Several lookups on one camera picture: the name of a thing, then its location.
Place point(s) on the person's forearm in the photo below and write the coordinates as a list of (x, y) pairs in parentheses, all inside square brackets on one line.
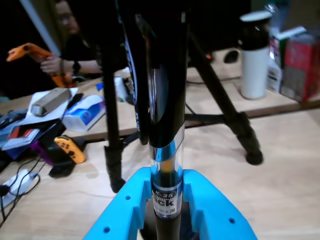
[(87, 67)]

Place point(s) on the stack of books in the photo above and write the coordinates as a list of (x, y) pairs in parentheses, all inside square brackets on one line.
[(20, 135)]

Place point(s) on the white and green box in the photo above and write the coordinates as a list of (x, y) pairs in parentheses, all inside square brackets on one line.
[(273, 75)]

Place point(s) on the purple plastic object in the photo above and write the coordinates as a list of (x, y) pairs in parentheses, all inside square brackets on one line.
[(41, 152)]

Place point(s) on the red cardboard box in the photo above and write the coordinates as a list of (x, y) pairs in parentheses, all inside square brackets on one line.
[(300, 65)]

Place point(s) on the blue white tissue pack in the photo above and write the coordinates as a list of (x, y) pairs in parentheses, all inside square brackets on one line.
[(82, 115)]

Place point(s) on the black tripod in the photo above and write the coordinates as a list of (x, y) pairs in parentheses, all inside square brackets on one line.
[(112, 125)]

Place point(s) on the black computer mouse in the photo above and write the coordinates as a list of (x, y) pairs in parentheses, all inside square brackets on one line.
[(232, 56)]

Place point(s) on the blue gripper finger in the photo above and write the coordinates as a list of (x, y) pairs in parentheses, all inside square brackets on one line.
[(125, 207), (215, 212)]

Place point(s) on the white power strip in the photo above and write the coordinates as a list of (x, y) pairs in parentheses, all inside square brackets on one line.
[(17, 182)]

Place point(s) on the grey metal bar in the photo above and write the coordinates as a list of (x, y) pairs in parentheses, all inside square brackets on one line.
[(42, 30)]

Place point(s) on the white thermos with black lid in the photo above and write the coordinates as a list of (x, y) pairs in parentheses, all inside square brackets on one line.
[(253, 72)]

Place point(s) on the person's head and torso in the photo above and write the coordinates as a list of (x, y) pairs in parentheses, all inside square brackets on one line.
[(66, 17)]

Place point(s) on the white paper sheet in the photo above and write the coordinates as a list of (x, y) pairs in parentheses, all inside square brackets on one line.
[(53, 115)]

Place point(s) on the black retractable pen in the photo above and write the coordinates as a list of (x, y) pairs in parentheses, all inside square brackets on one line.
[(165, 100)]

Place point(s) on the orange game controller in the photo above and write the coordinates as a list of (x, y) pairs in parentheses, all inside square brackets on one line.
[(70, 148)]

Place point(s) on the tan cardboard box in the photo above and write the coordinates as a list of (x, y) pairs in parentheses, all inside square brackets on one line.
[(50, 100)]

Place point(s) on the person's hand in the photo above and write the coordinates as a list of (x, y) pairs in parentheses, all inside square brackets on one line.
[(51, 65)]

